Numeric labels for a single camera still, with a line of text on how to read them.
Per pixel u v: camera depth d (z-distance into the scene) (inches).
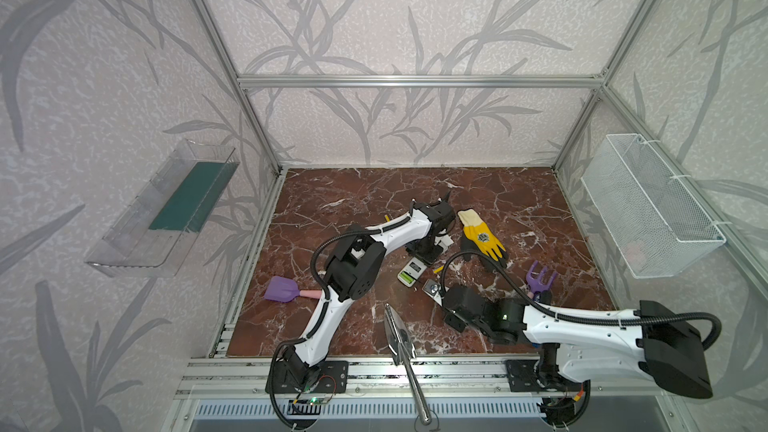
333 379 28.4
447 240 39.1
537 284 34.9
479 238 38.2
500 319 22.7
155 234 25.2
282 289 34.7
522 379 29.0
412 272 35.9
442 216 31.7
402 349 31.0
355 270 22.4
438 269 36.5
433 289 27.0
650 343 16.5
